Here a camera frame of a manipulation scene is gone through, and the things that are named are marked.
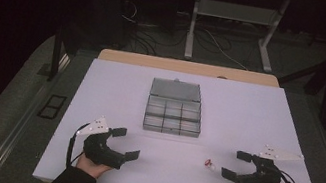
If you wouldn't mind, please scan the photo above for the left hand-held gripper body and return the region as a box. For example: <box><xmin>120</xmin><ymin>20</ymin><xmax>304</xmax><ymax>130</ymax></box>
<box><xmin>70</xmin><ymin>111</ymin><xmax>132</xmax><ymax>172</ymax></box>

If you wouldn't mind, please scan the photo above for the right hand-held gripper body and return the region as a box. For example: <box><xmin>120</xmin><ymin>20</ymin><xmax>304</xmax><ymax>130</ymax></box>
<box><xmin>234</xmin><ymin>139</ymin><xmax>307</xmax><ymax>183</ymax></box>

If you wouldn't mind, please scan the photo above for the person's left hand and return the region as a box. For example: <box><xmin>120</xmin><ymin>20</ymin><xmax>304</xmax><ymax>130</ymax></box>
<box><xmin>73</xmin><ymin>151</ymin><xmax>116</xmax><ymax>183</ymax></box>

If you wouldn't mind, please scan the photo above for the clear plastic compartment box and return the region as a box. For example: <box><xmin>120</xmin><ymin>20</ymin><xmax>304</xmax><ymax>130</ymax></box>
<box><xmin>141</xmin><ymin>74</ymin><xmax>210</xmax><ymax>141</ymax></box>

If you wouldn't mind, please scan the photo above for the white metal stand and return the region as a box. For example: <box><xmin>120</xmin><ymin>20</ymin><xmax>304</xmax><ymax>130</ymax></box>
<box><xmin>182</xmin><ymin>0</ymin><xmax>292</xmax><ymax>76</ymax></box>

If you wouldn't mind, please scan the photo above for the small red and white ring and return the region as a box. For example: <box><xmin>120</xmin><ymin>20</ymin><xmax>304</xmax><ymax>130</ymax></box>
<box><xmin>203</xmin><ymin>158</ymin><xmax>218</xmax><ymax>172</ymax></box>

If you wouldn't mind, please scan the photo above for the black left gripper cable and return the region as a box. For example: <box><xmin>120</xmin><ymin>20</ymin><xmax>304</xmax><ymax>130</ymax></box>
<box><xmin>63</xmin><ymin>119</ymin><xmax>92</xmax><ymax>172</ymax></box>

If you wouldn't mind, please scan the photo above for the bundle of black floor cables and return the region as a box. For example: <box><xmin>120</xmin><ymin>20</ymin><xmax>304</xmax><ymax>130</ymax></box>
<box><xmin>114</xmin><ymin>0</ymin><xmax>197</xmax><ymax>63</ymax></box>

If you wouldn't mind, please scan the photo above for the white floor cable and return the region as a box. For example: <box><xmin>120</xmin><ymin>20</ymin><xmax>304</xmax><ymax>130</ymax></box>
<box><xmin>195</xmin><ymin>26</ymin><xmax>256</xmax><ymax>72</ymax></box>

